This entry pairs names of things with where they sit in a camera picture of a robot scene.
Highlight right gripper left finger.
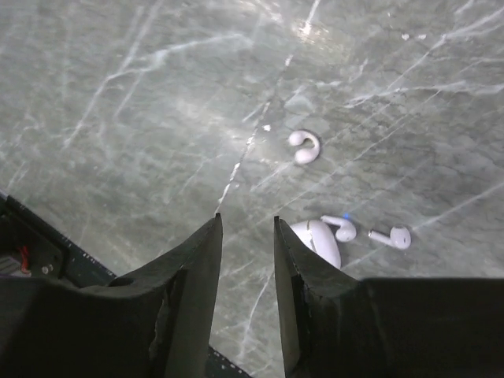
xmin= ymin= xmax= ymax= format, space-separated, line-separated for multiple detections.
xmin=1 ymin=216 xmax=223 ymax=377

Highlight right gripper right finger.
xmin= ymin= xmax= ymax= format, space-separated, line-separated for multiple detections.
xmin=274 ymin=218 xmax=503 ymax=377

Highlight white square charging case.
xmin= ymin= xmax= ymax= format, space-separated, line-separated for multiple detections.
xmin=291 ymin=220 xmax=341 ymax=269

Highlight white stem earbud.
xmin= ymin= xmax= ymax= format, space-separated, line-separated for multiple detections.
xmin=368 ymin=226 xmax=412 ymax=250
xmin=321 ymin=215 xmax=357 ymax=243

